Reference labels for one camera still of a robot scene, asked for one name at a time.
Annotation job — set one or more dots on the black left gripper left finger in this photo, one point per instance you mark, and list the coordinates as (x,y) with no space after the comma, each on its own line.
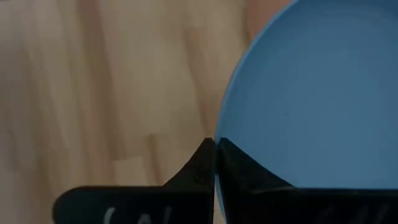
(186,199)

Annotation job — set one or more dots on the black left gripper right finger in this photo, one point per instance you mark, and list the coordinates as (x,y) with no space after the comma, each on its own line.
(264,205)

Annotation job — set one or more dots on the blue plate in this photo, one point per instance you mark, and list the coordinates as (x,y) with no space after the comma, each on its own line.
(311,93)

